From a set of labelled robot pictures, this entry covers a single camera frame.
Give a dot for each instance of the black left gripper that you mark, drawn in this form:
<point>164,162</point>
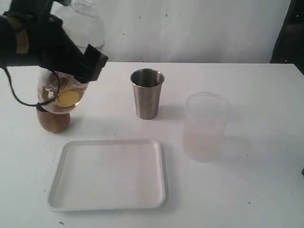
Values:
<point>51,48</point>

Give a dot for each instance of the clear dome strainer lid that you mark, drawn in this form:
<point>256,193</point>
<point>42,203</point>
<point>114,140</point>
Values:
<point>82,23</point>

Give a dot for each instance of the gold coins and brown blocks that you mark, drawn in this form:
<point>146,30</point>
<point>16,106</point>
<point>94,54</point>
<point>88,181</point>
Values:
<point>64,88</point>

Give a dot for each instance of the clear plastic measuring tumbler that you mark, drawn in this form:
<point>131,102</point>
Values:
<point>69,69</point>

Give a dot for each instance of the stainless steel cup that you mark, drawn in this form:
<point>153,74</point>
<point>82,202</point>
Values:
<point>147,86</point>

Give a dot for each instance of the brown wooden cup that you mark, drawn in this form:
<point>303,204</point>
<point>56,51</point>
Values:
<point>53,123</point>

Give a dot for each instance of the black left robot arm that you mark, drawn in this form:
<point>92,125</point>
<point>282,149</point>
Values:
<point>14,41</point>

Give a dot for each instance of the white backdrop sheet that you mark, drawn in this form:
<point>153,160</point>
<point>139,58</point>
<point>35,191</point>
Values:
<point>191,31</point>

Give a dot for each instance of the white rectangular tray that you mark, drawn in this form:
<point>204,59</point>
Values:
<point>108,175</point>

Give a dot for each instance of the translucent plastic container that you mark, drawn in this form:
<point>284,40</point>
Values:
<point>206,118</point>

